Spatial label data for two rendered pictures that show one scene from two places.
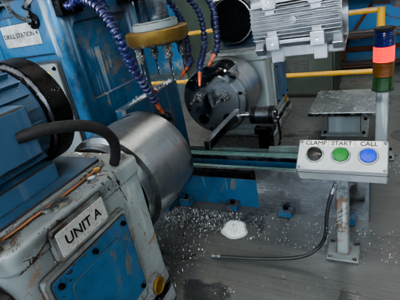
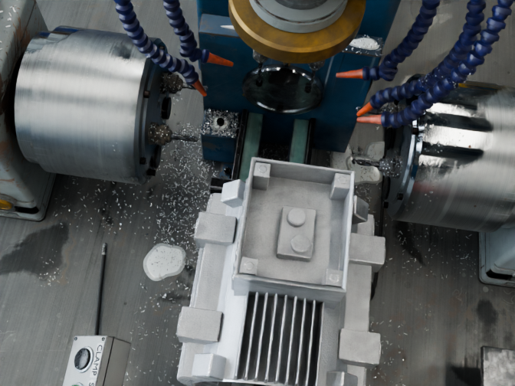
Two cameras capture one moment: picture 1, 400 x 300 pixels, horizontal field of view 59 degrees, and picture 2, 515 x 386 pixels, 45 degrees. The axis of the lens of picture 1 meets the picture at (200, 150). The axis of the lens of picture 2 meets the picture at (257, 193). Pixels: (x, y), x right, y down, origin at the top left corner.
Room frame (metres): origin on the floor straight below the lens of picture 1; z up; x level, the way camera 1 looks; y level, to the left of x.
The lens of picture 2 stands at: (0.78, -0.43, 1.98)
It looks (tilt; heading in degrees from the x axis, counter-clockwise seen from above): 67 degrees down; 62
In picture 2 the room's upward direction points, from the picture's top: 6 degrees clockwise
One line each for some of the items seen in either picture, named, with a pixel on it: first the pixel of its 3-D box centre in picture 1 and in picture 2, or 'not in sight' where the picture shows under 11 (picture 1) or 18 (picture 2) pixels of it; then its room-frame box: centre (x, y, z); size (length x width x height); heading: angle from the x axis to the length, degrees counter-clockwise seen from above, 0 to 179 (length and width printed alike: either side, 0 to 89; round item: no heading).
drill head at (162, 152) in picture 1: (120, 181); (72, 101); (0.75, 0.20, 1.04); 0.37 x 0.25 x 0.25; 150
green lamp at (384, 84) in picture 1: (383, 82); not in sight; (1.04, -0.60, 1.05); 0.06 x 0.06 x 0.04
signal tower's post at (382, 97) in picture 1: (382, 96); not in sight; (1.04, -0.60, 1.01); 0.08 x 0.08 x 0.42; 60
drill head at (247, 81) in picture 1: (226, 90); (470, 156); (1.34, -0.14, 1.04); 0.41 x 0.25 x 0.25; 150
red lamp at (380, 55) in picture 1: (383, 53); not in sight; (1.04, -0.60, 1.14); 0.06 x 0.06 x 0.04
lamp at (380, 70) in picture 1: (383, 68); not in sight; (1.04, -0.60, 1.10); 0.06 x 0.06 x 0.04
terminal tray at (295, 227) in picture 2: not in sight; (293, 235); (0.92, -0.27, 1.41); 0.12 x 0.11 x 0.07; 60
